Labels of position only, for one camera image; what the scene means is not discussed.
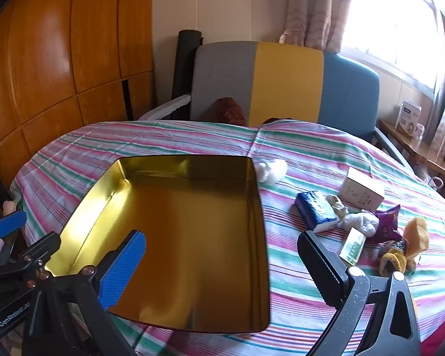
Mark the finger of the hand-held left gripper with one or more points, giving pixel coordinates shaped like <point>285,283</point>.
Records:
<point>7,223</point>
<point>29,254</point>

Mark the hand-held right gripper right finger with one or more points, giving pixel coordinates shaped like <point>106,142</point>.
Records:
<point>324,270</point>

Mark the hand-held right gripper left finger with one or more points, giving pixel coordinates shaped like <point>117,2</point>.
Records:
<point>122,270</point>

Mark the green and white box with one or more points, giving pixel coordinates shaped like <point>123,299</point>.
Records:
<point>352,246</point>

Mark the clear plastic bag bundle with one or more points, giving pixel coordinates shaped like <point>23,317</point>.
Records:
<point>361,222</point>

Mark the blue tissue pack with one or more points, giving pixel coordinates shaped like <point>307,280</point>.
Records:
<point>313,209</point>

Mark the yellow sock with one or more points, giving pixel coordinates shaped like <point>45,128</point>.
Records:
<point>393,259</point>

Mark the gold tin box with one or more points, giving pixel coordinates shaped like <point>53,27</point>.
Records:
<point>193,248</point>

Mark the purple snack packet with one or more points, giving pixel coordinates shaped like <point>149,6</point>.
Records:
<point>387,224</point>

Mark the cream cardboard box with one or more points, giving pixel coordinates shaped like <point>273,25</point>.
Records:
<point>359,193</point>

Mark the white plastic bag ball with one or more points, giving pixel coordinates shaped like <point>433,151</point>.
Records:
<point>270,170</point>

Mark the pink plastic toy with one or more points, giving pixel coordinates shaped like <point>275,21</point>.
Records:
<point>9,206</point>

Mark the wooden side table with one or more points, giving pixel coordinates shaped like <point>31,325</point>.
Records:
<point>422,152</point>

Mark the wooden wardrobe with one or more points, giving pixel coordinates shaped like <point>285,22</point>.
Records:
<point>40,63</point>

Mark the white carton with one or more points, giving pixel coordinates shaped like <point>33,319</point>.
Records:
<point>408,115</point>

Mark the dark red cloth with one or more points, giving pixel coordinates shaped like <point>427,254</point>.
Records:
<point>228,111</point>

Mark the grey yellow blue armchair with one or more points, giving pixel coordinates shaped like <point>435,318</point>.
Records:
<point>289,81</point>

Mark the black roll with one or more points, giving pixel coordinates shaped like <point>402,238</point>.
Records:
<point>183,63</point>

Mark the window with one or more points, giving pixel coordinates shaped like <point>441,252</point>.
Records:
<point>385,18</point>

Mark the beige patterned curtain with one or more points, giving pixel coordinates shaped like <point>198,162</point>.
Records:
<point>311,7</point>

